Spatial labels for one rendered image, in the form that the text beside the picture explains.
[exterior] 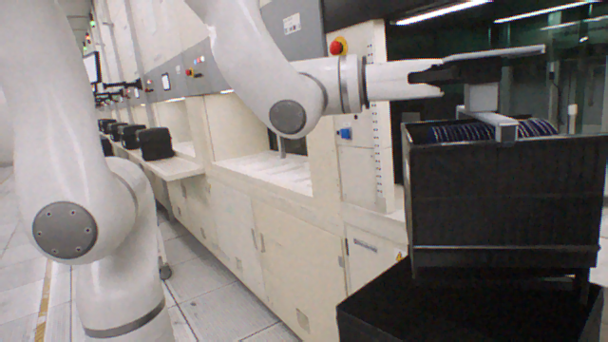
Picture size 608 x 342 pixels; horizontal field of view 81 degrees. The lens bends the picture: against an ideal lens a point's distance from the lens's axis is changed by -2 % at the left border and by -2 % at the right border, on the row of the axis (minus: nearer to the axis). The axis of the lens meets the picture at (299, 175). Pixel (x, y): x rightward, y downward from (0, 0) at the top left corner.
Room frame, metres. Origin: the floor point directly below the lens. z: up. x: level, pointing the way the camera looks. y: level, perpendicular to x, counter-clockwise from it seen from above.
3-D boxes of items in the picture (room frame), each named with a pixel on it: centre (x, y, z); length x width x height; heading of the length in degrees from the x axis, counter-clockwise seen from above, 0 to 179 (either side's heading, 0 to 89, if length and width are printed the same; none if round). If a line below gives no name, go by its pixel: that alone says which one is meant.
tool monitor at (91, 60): (3.50, 1.63, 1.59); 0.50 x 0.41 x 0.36; 121
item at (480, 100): (0.49, -0.26, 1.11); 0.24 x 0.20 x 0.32; 166
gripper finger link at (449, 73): (0.47, -0.18, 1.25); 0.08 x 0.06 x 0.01; 18
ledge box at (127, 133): (4.17, 1.84, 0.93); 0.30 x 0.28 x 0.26; 34
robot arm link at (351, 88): (0.53, -0.09, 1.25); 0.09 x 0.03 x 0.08; 166
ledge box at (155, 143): (3.14, 1.23, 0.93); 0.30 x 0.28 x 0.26; 28
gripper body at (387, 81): (0.52, -0.15, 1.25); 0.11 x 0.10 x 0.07; 76
